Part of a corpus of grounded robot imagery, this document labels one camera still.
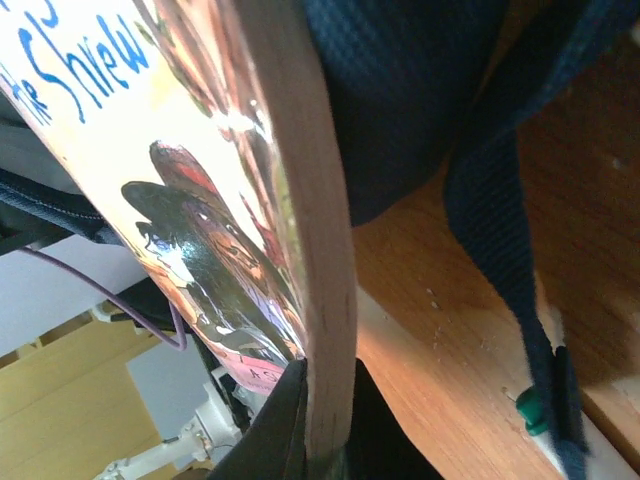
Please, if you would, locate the navy blue student backpack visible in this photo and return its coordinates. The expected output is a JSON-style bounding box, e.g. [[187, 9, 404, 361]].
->
[[1, 1, 639, 479]]

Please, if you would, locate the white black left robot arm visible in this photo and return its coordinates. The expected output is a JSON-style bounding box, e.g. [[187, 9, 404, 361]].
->
[[96, 382, 242, 480]]

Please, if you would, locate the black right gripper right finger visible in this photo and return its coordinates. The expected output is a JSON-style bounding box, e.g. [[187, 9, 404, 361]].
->
[[346, 360, 443, 480]]

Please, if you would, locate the green capped white marker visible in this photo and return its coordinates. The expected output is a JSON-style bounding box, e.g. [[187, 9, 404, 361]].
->
[[515, 387, 548, 437]]

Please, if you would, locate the pink Taming of Shrew book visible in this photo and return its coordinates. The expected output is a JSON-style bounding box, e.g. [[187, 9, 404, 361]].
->
[[1, 1, 357, 459]]

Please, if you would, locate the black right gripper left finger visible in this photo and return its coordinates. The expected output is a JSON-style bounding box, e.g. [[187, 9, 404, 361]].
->
[[208, 360, 307, 480]]

